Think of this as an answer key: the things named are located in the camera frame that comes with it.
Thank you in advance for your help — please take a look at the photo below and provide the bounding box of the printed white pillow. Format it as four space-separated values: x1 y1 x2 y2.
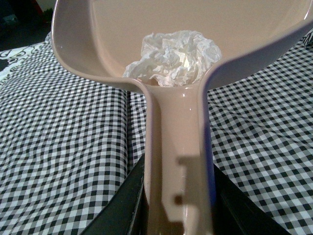
0 32 51 87

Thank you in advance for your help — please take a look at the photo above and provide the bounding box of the beige dustpan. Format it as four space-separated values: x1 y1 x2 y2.
52 0 313 235

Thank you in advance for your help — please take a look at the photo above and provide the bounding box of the black white checkered bedsheet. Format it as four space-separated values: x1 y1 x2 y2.
0 40 313 235

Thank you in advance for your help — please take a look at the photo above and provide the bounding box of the white tissue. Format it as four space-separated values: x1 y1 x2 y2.
123 30 222 87

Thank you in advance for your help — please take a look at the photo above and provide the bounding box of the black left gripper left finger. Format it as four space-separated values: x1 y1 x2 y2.
82 156 144 235

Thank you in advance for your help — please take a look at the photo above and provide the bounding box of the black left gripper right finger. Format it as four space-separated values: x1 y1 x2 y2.
214 166 289 235

